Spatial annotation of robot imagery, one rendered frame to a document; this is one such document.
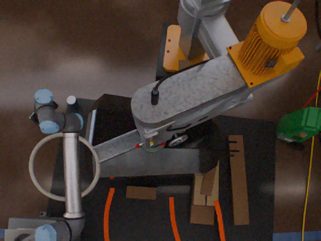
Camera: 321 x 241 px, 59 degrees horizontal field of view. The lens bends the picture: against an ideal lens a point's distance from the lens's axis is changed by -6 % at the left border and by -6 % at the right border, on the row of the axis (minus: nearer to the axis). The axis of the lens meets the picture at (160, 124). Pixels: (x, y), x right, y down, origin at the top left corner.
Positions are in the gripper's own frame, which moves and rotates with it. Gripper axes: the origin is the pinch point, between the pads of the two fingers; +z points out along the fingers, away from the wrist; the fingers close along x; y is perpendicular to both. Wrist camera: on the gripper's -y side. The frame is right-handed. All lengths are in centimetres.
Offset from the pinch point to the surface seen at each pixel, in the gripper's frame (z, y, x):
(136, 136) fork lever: 19, -46, 48
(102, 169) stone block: 71, -30, 45
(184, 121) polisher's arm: -20, -55, 66
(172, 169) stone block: 49, -61, 90
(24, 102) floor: 155, -60, -76
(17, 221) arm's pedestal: 81, 46, 21
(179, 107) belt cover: -47, -40, 56
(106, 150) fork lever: 28, -26, 38
